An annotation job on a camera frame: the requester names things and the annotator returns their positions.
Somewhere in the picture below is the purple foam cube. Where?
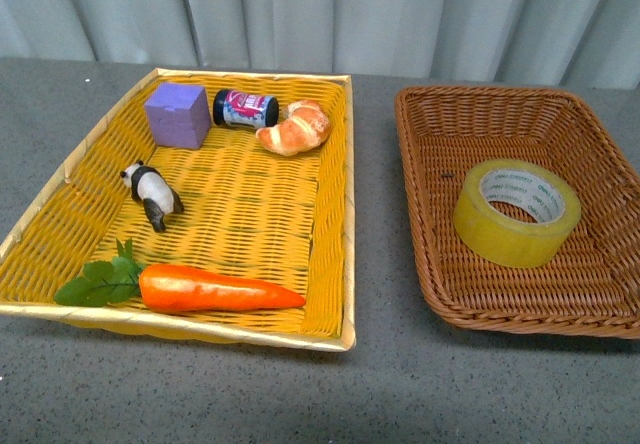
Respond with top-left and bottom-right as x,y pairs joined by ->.
144,82 -> 212,150

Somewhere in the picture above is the brown wicker basket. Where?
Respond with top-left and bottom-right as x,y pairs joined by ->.
395,85 -> 639,339

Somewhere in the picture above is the yellow tape roll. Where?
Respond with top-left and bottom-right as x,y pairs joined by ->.
452,159 -> 581,268

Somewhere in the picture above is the toy orange carrot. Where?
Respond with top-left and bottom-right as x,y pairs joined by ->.
54,240 -> 306,314

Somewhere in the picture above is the yellow woven basket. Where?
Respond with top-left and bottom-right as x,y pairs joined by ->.
1,68 -> 356,352

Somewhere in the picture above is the toy croissant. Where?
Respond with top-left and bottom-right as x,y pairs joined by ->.
255,100 -> 332,156

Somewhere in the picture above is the white curtain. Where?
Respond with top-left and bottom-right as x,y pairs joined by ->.
1,0 -> 639,89

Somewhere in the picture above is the small dark labelled jar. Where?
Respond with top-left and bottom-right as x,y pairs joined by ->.
212,89 -> 279,129

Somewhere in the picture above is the toy panda figure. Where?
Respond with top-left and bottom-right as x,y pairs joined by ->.
120,160 -> 185,233

